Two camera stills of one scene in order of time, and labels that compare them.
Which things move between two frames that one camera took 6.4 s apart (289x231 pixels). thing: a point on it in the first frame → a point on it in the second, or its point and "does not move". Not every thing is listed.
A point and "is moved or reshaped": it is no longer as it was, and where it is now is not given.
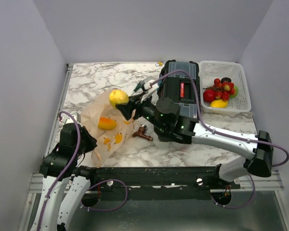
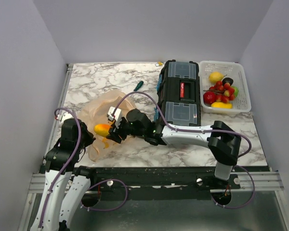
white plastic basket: [209, 70] does not move
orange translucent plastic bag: [110, 129] is moved or reshaped
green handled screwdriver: [137, 86] does not move
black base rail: [162, 183] does not move
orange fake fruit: [106, 123] is moved or reshaped
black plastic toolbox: [179, 86] does not move
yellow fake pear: [118, 96] → [215, 76]
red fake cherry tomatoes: [222, 89] is moved or reshaped
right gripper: [126, 109] → [113, 135]
